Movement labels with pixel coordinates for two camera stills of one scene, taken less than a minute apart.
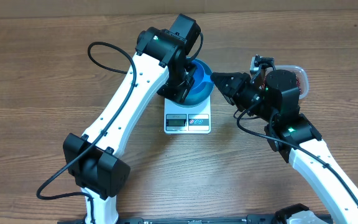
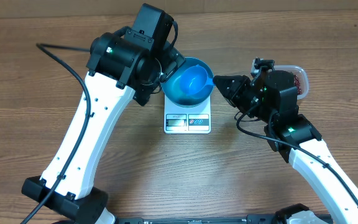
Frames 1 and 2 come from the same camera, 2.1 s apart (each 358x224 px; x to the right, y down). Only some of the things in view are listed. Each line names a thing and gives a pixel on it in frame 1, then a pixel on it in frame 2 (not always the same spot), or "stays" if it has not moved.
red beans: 298,84 stays
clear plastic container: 302,79 stays
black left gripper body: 179,87 to 172,61
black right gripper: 238,80 stays
